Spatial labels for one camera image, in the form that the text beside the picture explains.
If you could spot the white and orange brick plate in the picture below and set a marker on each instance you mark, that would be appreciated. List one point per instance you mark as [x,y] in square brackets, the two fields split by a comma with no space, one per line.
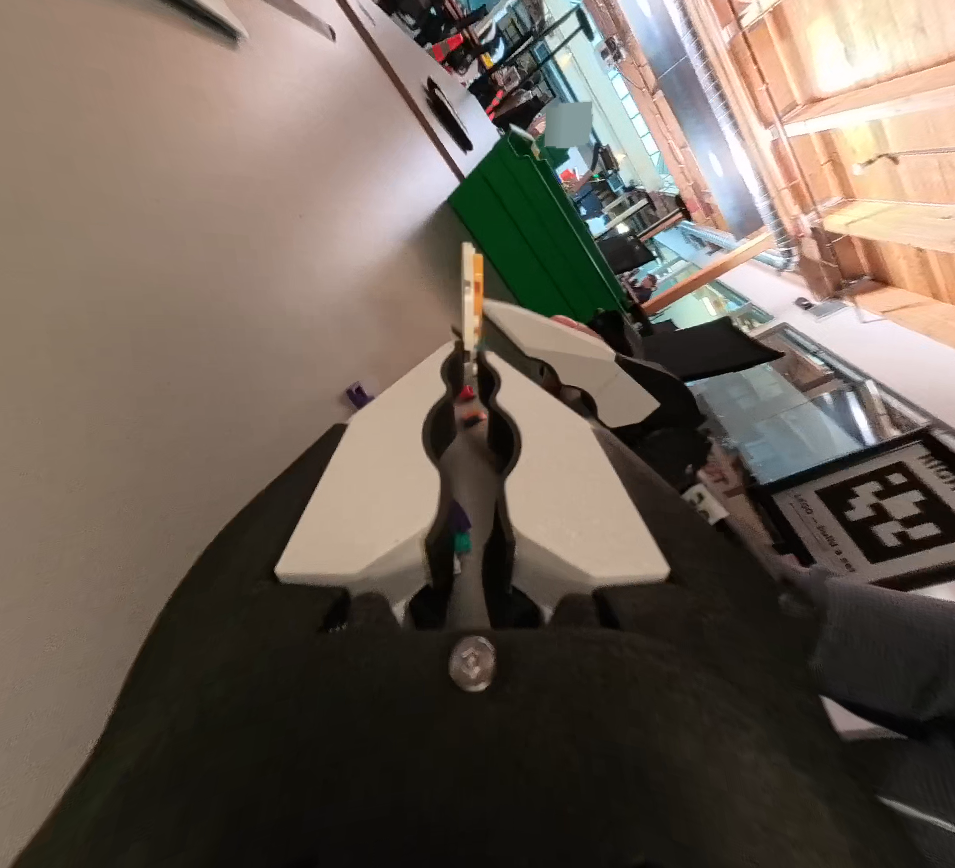
[470,301]

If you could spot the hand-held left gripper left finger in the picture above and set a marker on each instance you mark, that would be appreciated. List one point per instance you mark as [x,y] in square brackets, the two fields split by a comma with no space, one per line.
[358,502]

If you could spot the black office chair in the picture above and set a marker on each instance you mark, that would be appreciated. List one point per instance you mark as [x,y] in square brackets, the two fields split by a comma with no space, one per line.
[709,349]

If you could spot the person's right hand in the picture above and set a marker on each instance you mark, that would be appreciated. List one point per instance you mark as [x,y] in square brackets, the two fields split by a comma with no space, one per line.
[576,324]

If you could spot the printed tag sign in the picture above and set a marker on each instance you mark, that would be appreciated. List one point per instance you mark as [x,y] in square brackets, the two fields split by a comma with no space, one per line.
[880,510]

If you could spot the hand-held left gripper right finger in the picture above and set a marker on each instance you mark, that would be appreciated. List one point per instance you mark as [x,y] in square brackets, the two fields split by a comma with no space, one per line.
[582,502]

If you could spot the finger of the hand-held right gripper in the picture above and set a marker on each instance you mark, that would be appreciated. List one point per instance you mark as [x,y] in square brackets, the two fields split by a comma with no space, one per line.
[567,353]

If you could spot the person's right forearm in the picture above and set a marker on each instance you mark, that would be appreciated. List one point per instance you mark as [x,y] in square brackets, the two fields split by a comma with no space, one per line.
[880,644]

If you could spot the colourful brick plate assembly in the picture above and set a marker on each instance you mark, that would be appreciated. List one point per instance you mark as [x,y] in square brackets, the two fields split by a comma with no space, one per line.
[461,532]

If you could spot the green plastic bin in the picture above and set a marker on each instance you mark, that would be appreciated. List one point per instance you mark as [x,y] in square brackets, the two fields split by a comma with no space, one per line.
[537,234]

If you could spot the purple toy brick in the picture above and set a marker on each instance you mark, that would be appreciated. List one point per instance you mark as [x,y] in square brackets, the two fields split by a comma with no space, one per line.
[359,395]

